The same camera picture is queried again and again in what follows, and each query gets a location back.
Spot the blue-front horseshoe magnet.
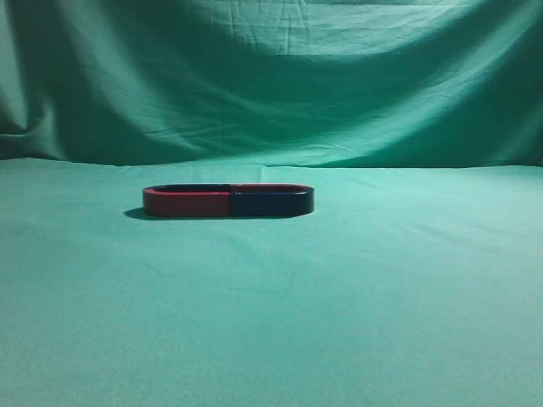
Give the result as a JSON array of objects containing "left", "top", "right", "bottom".
[{"left": 229, "top": 183, "right": 315, "bottom": 217}]

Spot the left red-front horseshoe magnet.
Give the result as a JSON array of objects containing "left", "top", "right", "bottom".
[{"left": 143, "top": 184, "right": 231, "bottom": 218}]

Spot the green cloth backdrop and cover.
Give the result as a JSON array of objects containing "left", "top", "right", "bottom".
[{"left": 1, "top": 1, "right": 542, "bottom": 406}]

